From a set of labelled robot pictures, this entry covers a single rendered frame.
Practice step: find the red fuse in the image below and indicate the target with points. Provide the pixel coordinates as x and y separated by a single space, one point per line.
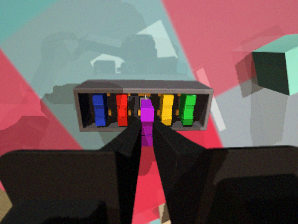
122 109

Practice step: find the mint green cube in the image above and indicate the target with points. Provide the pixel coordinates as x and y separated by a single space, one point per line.
276 65

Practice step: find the yellow fuse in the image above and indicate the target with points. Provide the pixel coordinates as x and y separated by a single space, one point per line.
166 108

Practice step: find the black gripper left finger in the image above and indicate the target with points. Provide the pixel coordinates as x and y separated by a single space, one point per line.
109 174

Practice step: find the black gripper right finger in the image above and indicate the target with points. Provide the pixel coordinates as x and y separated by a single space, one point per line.
190 173

